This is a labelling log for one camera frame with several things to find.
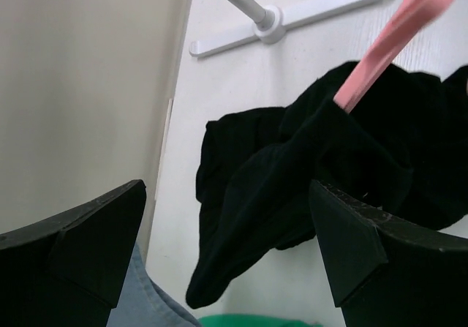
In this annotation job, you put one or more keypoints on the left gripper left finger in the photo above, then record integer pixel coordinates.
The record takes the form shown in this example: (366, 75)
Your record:
(69, 269)

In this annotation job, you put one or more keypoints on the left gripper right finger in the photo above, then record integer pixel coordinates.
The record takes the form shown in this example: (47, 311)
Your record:
(385, 271)

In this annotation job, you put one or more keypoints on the black t shirt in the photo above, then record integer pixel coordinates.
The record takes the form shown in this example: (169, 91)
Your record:
(403, 149)

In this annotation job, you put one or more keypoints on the pink hanger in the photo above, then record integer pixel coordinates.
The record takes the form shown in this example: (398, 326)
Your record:
(407, 21)

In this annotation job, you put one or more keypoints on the blue denim garment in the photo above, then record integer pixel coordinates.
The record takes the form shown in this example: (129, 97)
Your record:
(142, 303)

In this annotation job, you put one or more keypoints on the green tank top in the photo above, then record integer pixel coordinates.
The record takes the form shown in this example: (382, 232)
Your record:
(240, 320)

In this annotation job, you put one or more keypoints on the metal clothes rack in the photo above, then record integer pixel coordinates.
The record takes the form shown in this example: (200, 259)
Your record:
(270, 23)

